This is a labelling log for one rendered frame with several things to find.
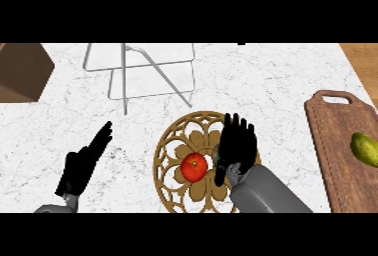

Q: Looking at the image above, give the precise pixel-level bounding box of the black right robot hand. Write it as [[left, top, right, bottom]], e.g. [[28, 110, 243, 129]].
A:
[[212, 112, 260, 188]]

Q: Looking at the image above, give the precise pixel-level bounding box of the brown wooden box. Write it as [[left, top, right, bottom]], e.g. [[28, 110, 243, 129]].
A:
[[0, 43, 56, 104]]

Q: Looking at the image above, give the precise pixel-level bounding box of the gold round openwork placemat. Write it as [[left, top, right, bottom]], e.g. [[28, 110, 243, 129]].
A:
[[152, 110, 263, 214]]

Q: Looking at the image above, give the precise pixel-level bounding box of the white wire tiered shelf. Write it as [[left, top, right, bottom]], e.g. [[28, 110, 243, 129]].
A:
[[81, 43, 198, 116]]

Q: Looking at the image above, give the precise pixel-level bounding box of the brown wooden cutting board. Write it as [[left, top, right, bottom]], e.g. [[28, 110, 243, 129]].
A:
[[302, 89, 378, 214]]

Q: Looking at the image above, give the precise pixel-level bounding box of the green-yellow vegetable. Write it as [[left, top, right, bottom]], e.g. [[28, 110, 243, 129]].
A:
[[348, 131, 378, 169]]

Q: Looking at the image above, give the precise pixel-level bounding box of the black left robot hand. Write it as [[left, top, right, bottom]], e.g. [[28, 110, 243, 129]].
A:
[[53, 120, 115, 197]]

